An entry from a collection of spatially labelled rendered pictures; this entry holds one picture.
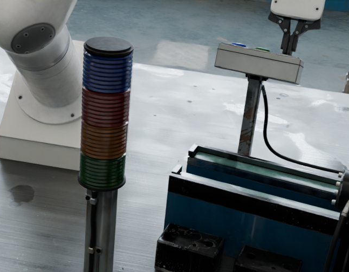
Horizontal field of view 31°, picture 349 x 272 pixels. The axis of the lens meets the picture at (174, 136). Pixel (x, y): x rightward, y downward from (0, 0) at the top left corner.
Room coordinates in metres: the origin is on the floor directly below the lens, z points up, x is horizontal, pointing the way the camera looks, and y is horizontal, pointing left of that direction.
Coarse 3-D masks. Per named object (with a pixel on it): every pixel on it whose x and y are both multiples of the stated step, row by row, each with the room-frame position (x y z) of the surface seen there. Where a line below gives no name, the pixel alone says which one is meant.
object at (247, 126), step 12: (252, 84) 1.22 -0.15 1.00; (252, 96) 1.21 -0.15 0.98; (264, 96) 1.24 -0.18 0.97; (252, 108) 1.21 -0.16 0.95; (264, 108) 1.25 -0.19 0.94; (252, 120) 1.21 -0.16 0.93; (264, 120) 1.25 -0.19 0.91; (252, 132) 1.21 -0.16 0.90; (264, 132) 1.25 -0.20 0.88; (240, 144) 1.22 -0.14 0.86; (324, 168) 1.25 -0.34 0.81
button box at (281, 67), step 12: (228, 48) 1.23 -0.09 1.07; (240, 48) 1.23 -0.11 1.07; (216, 60) 1.23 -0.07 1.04; (228, 60) 1.22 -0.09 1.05; (240, 60) 1.22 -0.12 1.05; (252, 60) 1.21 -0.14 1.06; (264, 60) 1.20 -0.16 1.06; (276, 60) 1.20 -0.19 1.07; (288, 60) 1.19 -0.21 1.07; (300, 60) 1.19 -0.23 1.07; (240, 72) 1.24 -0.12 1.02; (252, 72) 1.20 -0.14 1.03; (264, 72) 1.20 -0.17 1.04; (276, 72) 1.19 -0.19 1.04; (288, 72) 1.18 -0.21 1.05; (300, 72) 1.22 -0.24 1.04
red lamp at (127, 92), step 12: (84, 96) 0.71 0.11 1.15; (96, 96) 0.70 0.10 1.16; (108, 96) 0.70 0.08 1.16; (120, 96) 0.70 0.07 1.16; (84, 108) 0.71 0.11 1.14; (96, 108) 0.70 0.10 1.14; (108, 108) 0.70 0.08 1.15; (120, 108) 0.71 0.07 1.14; (84, 120) 0.71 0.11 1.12; (96, 120) 0.70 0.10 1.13; (108, 120) 0.70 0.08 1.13; (120, 120) 0.71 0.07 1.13
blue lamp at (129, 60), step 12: (84, 60) 0.71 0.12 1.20; (96, 60) 0.70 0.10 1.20; (108, 60) 0.70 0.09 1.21; (120, 60) 0.70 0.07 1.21; (132, 60) 0.73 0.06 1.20; (84, 72) 0.71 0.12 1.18; (96, 72) 0.70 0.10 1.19; (108, 72) 0.70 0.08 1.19; (120, 72) 0.70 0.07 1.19; (84, 84) 0.71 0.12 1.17; (96, 84) 0.70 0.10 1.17; (108, 84) 0.70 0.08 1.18; (120, 84) 0.70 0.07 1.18
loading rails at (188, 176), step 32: (192, 160) 1.03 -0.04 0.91; (224, 160) 1.03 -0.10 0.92; (256, 160) 1.03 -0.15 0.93; (192, 192) 0.92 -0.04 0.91; (224, 192) 0.91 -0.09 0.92; (256, 192) 0.93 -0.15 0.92; (288, 192) 0.98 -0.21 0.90; (320, 192) 0.96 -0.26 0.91; (192, 224) 0.92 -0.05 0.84; (224, 224) 0.91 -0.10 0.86; (256, 224) 0.89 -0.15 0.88; (288, 224) 0.87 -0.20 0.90; (320, 224) 0.86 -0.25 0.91; (320, 256) 0.86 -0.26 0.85
